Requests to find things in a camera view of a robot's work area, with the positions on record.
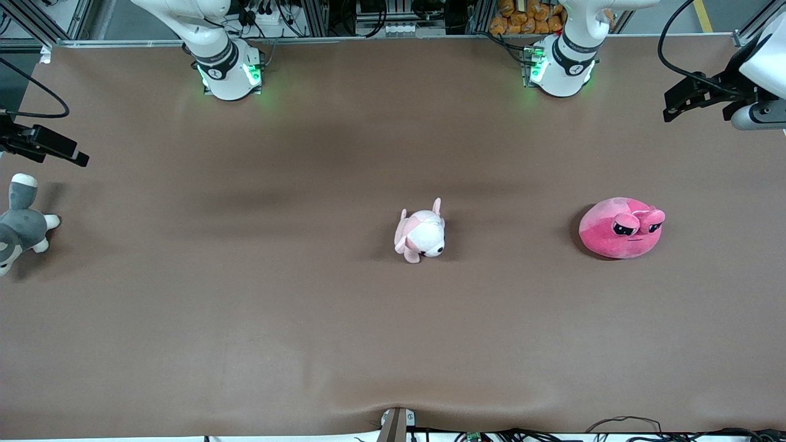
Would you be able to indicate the aluminium table edge rail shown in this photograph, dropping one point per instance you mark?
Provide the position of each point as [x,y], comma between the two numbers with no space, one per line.
[399,38]

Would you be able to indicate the round pink plush toy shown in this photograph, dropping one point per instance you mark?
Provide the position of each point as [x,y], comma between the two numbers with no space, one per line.
[608,233]

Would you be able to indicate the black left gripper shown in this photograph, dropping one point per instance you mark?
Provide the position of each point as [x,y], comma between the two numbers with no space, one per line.
[726,86]

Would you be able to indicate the grey white plush husky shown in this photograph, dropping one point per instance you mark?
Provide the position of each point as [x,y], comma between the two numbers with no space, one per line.
[21,227]

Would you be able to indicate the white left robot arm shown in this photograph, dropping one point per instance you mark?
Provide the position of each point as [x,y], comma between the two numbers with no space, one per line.
[568,67]

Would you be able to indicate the metal table clamp bracket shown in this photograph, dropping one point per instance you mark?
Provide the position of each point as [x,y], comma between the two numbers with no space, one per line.
[396,425]

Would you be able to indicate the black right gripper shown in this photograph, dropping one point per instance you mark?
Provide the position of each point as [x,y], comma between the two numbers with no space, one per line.
[12,139]

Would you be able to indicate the white connector block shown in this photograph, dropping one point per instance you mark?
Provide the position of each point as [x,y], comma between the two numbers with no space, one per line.
[402,29]

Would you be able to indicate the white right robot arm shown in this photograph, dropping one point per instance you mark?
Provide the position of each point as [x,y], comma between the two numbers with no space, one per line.
[224,73]

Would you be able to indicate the white power strip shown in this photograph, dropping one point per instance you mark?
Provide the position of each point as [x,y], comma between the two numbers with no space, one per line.
[267,18]

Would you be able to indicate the orange plush toy pile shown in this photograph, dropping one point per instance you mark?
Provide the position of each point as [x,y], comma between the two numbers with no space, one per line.
[522,18]

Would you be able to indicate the small pink white plush dog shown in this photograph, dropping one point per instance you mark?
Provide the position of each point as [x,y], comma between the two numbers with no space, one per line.
[424,233]

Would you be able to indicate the aluminium frame post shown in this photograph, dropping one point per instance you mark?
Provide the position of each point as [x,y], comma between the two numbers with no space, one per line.
[80,18]
[746,34]

